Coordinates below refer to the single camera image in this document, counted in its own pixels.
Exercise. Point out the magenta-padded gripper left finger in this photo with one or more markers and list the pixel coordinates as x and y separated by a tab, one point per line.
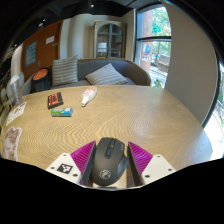
68	165

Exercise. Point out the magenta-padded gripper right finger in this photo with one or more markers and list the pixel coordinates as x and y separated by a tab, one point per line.
151	166

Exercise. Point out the black computer mouse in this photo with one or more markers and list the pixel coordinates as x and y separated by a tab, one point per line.
110	163

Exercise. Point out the green and blue pack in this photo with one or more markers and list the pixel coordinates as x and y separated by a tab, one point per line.
61	112

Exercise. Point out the black and red box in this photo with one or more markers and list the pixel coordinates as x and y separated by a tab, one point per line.
55	100

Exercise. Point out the white tube with orange label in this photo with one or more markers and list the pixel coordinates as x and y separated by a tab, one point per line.
89	95

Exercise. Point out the white sticker sheet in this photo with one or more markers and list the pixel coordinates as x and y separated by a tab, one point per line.
16	113

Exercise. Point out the black bag with orange top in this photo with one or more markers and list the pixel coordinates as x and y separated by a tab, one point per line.
41	83

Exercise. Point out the large striped cushion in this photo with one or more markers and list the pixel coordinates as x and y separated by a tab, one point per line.
65	70

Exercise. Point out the small striped cushion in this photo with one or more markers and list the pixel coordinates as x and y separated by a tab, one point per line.
106	76

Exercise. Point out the grey curved sofa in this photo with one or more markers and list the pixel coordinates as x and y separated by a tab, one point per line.
133	71

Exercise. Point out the brown wooden door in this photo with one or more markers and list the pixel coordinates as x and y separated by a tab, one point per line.
46	55

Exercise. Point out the blue poster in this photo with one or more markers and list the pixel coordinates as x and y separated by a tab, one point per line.
31	53

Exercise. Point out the small white door sign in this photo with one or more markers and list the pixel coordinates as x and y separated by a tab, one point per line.
50	39

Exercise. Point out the black-framed window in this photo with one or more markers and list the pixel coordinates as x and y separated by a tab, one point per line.
155	38

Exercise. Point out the grey glass-door cabinet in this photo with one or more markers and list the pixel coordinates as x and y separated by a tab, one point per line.
108	40

